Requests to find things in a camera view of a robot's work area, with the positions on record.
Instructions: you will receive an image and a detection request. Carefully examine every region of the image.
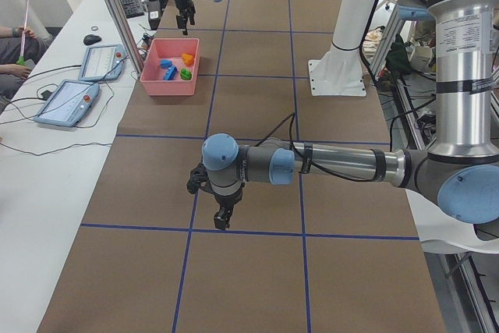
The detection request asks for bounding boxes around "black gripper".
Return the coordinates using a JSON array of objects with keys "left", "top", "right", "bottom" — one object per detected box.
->
[
  {"left": 214, "top": 190, "right": 243, "bottom": 231},
  {"left": 175, "top": 0, "right": 195, "bottom": 35}
]

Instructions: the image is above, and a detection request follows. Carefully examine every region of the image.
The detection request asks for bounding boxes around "orange toy block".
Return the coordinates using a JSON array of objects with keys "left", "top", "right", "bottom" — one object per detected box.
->
[{"left": 181, "top": 53, "right": 195, "bottom": 66}]

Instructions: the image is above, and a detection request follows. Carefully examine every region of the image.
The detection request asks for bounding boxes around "small blue toy block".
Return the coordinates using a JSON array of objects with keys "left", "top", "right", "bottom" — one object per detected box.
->
[{"left": 160, "top": 58, "right": 173, "bottom": 69}]

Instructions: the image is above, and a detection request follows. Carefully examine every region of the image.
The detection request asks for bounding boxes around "green toy block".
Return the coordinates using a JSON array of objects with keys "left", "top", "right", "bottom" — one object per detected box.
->
[{"left": 180, "top": 68, "right": 193, "bottom": 80}]

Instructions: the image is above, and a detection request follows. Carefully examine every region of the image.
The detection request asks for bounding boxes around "long blue toy block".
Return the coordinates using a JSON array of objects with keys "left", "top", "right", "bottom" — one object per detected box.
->
[{"left": 164, "top": 66, "right": 178, "bottom": 80}]

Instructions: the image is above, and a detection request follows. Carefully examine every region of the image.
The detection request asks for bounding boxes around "pink plastic box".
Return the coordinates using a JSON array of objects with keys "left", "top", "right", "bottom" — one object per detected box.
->
[{"left": 140, "top": 38, "right": 200, "bottom": 96}]

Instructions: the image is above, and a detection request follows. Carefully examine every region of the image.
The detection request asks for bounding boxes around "person's hand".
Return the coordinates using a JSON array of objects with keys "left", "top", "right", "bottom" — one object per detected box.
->
[{"left": 17, "top": 27, "right": 37, "bottom": 39}]

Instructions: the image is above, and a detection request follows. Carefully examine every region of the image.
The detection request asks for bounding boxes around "black keyboard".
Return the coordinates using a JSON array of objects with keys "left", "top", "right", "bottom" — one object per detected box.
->
[{"left": 119, "top": 0, "right": 144, "bottom": 19}]

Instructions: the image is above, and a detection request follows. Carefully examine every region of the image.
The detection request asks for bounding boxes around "far teach pendant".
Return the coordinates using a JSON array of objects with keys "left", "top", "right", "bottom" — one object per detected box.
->
[{"left": 78, "top": 44, "right": 127, "bottom": 82}]

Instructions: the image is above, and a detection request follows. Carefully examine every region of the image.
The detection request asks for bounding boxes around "teach pendant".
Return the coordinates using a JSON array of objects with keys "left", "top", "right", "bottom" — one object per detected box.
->
[
  {"left": 78, "top": 44, "right": 127, "bottom": 82},
  {"left": 34, "top": 80, "right": 101, "bottom": 127}
]

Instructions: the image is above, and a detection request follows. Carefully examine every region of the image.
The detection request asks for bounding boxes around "black computer mouse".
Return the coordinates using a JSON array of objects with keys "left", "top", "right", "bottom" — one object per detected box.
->
[{"left": 83, "top": 34, "right": 102, "bottom": 46}]

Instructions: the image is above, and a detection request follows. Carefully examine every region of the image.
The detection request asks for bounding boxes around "near teach pendant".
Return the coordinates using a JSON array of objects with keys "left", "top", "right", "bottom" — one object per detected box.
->
[{"left": 34, "top": 80, "right": 101, "bottom": 127}]

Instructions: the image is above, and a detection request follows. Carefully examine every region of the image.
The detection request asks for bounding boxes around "pink grabber stick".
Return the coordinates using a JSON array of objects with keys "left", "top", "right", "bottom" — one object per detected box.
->
[{"left": 16, "top": 0, "right": 30, "bottom": 66}]

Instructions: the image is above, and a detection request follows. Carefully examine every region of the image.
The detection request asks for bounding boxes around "white chair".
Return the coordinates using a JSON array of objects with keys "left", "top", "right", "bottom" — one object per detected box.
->
[{"left": 405, "top": 190, "right": 498, "bottom": 254}]

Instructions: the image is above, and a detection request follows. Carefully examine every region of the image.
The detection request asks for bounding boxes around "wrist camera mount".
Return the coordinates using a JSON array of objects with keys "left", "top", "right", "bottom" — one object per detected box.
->
[{"left": 186, "top": 163, "right": 213, "bottom": 194}]

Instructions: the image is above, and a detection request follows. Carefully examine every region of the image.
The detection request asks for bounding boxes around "aluminium frame post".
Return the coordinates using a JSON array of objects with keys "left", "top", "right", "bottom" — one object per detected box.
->
[{"left": 104, "top": 0, "right": 143, "bottom": 75}]

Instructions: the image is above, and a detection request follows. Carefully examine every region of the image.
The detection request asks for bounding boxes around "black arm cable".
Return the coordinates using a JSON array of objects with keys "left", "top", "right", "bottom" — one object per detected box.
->
[{"left": 255, "top": 112, "right": 375, "bottom": 182}]

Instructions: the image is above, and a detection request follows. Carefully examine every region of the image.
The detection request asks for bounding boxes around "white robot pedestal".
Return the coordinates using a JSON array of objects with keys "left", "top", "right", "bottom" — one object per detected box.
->
[{"left": 308, "top": 0, "right": 377, "bottom": 97}]

